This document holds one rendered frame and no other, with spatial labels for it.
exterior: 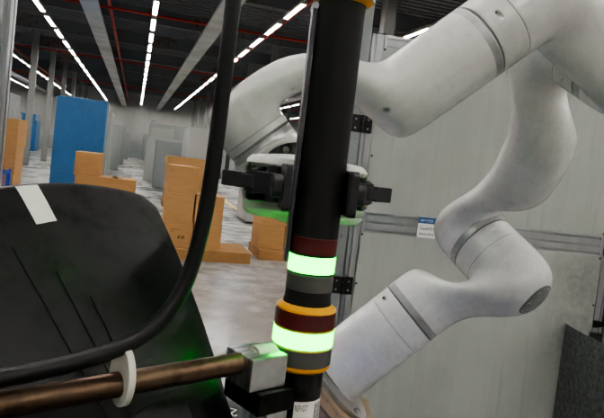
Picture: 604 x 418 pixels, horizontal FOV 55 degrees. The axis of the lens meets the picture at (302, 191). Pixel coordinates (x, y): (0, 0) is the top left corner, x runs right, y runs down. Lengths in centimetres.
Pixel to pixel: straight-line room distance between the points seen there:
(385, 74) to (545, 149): 35
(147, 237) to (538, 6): 47
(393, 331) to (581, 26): 56
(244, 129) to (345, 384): 57
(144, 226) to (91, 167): 906
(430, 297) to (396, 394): 147
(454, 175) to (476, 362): 76
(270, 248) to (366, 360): 759
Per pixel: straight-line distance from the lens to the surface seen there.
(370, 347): 103
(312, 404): 43
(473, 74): 66
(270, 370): 40
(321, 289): 41
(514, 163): 93
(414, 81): 64
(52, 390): 34
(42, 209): 44
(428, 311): 103
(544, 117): 91
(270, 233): 855
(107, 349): 34
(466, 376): 254
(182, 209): 788
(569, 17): 73
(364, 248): 228
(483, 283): 101
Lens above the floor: 149
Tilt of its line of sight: 3 degrees down
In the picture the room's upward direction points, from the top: 7 degrees clockwise
